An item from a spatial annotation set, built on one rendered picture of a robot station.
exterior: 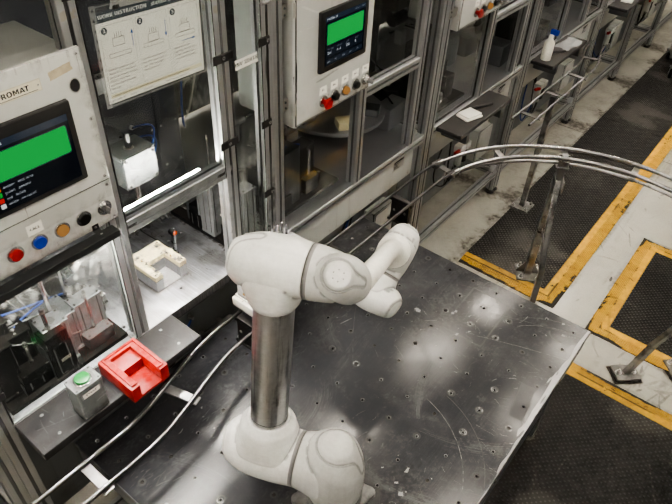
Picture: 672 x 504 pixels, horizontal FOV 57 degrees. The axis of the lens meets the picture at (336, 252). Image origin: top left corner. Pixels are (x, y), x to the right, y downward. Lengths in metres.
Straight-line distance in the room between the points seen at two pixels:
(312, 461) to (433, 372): 0.69
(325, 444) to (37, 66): 1.11
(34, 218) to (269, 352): 0.62
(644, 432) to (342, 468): 1.84
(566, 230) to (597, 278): 0.43
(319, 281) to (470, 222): 2.79
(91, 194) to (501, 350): 1.48
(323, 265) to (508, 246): 2.67
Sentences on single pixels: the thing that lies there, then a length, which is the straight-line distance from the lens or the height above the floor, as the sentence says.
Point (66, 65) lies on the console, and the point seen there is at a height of 1.80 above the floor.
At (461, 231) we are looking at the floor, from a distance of 3.93.
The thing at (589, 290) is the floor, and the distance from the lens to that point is 3.78.
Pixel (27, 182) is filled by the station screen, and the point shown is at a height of 1.59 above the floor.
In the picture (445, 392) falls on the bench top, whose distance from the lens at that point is 2.17.
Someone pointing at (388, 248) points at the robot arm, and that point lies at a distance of 1.73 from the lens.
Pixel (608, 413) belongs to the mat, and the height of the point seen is 0.01.
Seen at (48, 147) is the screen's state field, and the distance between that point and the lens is 1.50.
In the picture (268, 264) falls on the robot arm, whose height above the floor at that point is 1.49.
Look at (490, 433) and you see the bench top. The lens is 2.11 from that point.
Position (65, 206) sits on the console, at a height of 1.48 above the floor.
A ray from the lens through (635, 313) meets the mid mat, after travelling 3.74.
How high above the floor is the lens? 2.38
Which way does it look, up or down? 41 degrees down
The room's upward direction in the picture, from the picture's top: 3 degrees clockwise
